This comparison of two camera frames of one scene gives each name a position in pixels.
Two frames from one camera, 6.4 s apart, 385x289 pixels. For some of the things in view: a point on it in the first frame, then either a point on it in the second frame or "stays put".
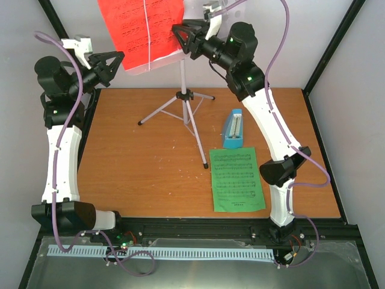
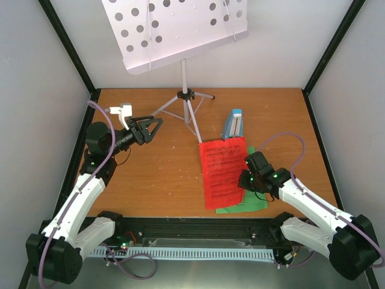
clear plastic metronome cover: x=234 y=129 stays put
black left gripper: x=105 y=73 to x=142 y=135
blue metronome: x=234 y=133 stays put
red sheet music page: x=143 y=29 to x=222 y=162
